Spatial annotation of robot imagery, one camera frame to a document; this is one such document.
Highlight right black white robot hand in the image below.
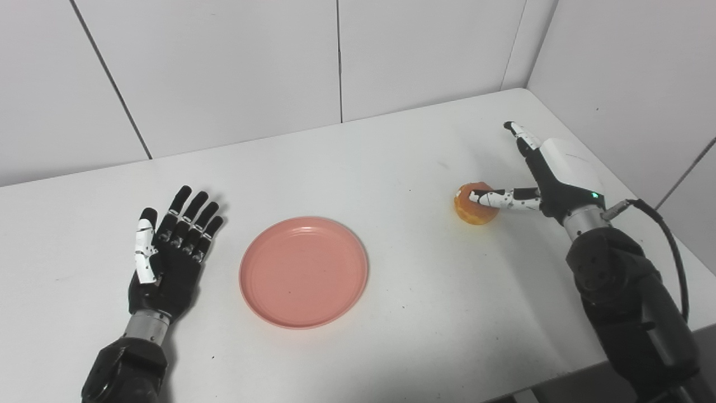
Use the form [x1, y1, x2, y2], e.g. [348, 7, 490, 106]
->
[469, 121, 606, 220]

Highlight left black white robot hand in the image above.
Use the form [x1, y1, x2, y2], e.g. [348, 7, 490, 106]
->
[128, 185, 224, 324]

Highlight orange glazed cream puff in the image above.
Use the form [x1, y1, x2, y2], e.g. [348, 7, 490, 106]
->
[454, 182, 500, 226]

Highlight pink round plate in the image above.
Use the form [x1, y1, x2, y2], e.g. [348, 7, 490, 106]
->
[239, 216, 369, 330]

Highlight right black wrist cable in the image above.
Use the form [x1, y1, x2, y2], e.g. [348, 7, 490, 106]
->
[601, 198, 690, 323]

